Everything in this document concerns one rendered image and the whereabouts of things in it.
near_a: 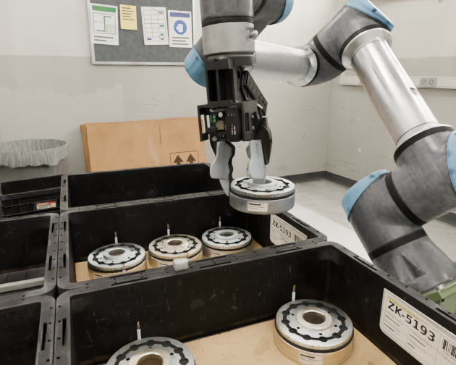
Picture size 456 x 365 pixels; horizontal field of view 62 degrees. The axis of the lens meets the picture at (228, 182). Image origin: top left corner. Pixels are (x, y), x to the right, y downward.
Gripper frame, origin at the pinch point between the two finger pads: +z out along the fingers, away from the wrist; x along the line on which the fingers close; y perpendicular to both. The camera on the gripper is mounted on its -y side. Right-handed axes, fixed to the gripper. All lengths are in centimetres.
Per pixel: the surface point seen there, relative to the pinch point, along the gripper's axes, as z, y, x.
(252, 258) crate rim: 7.6, 9.8, 4.4
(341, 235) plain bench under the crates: 31, -59, 8
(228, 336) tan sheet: 17.5, 14.4, 1.9
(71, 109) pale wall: -9, -187, -220
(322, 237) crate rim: 8.3, -1.2, 12.3
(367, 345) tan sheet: 18.9, 8.8, 19.7
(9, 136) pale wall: 8, -151, -252
